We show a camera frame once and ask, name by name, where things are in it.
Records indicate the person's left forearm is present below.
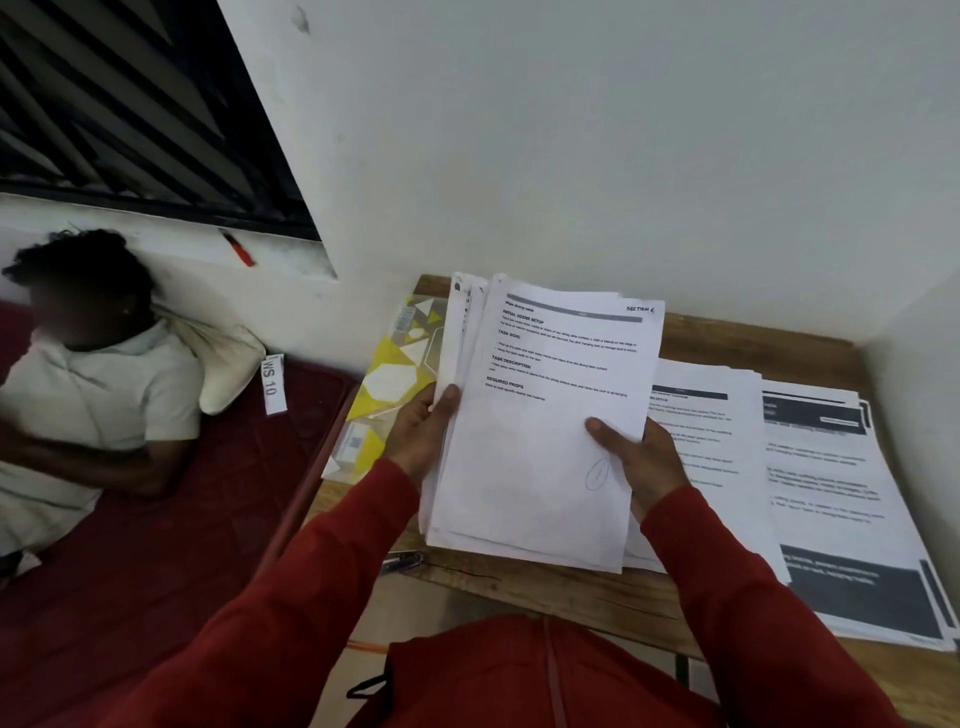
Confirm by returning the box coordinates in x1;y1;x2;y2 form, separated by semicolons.
101;458;421;728

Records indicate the yellow patterned plastic folder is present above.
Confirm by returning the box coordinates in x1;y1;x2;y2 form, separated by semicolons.
320;293;449;485

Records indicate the white paper label tag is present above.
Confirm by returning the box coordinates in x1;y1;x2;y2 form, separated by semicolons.
258;353;289;416

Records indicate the stack of printed sheets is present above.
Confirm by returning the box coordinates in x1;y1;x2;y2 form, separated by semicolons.
417;271;667;575

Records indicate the white pillow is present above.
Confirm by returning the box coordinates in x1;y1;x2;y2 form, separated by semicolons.
153;303;268;416

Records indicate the person's right hand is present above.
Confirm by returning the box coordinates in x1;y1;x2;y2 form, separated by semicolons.
584;416;693;524

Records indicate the person's left hand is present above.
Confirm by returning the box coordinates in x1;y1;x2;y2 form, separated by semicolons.
382;382;463;493

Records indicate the person's right forearm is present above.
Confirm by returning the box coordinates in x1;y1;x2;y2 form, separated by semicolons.
639;485;905;728

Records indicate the red marker on sill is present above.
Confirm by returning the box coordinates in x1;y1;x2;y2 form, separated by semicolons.
218;228;258;268

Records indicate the person's red jacket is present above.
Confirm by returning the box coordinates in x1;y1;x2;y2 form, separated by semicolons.
348;614;725;728

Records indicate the maroon bed mattress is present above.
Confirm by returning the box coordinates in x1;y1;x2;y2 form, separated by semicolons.
0;299;361;728

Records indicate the pile of text-only sheets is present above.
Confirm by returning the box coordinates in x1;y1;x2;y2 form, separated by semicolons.
623;357;793;586

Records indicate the dark louvred window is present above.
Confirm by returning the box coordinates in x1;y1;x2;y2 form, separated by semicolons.
0;0;322;243

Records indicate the small pile of printed sheets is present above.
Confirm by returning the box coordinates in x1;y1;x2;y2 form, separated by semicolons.
761;378;960;652

